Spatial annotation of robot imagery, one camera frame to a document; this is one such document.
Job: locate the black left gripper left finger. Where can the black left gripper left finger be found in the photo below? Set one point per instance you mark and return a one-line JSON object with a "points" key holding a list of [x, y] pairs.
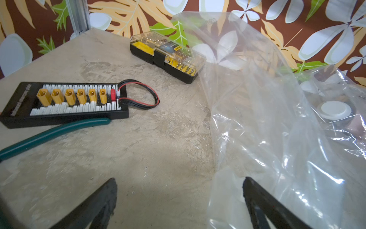
{"points": [[95, 211]]}

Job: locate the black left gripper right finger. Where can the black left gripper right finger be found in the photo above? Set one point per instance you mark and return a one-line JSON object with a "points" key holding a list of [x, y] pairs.
{"points": [[262, 206]]}

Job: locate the clear plastic vacuum bag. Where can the clear plastic vacuum bag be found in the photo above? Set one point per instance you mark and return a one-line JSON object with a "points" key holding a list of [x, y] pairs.
{"points": [[264, 125]]}

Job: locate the white vacuum bag valve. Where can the white vacuum bag valve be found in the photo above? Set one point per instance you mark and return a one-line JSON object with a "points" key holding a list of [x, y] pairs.
{"points": [[334, 110]]}

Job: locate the black parallel charging board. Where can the black parallel charging board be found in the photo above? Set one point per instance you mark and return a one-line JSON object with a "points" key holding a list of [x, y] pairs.
{"points": [[36, 104]]}

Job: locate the yellow black screwdriver bit case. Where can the yellow black screwdriver bit case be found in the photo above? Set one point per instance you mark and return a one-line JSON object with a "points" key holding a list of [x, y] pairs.
{"points": [[180, 62]]}

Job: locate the green handled pliers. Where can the green handled pliers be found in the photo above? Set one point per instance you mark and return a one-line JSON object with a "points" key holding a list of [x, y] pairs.
{"points": [[49, 135]]}

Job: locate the aluminium frame post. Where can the aluminium frame post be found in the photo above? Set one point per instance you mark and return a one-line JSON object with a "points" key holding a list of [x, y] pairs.
{"points": [[79, 15]]}

